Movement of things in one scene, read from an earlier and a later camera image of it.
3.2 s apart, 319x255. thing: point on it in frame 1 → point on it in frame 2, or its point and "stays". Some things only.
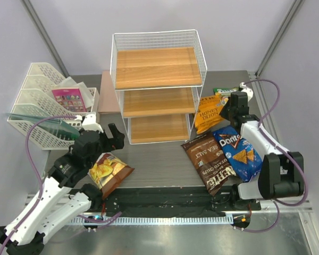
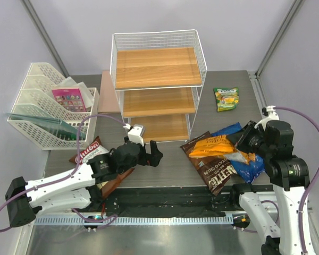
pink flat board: x=108 y=101 stays
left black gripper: x=116 y=142 → x=152 y=159
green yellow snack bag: x=223 y=93 stays
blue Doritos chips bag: x=244 y=158 stays
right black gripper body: x=227 y=111 → x=253 y=139
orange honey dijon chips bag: x=210 y=108 → x=220 y=146
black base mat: x=177 y=201 stays
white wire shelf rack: x=159 y=76 stays
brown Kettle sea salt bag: x=206 y=154 stays
